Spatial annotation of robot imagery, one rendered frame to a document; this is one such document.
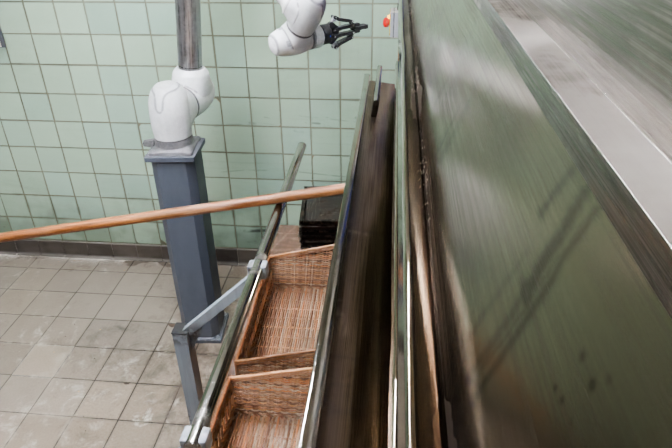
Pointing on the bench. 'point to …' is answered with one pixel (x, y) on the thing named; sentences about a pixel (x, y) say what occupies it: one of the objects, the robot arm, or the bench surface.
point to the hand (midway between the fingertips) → (359, 27)
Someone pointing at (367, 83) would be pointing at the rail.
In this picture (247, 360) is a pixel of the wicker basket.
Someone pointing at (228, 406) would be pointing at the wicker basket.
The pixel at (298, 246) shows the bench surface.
